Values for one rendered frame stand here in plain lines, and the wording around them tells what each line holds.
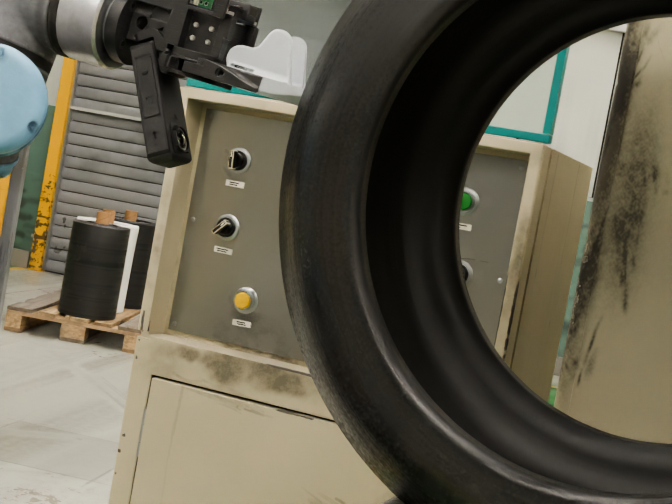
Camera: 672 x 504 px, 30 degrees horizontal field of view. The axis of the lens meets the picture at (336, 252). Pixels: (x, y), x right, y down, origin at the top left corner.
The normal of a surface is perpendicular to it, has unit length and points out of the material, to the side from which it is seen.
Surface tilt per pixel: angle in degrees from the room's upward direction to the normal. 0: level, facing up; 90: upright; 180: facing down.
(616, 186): 90
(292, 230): 99
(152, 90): 87
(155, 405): 90
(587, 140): 90
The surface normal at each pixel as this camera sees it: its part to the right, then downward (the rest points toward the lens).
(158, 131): -0.34, -0.07
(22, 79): 0.40, 0.09
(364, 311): -0.51, 0.05
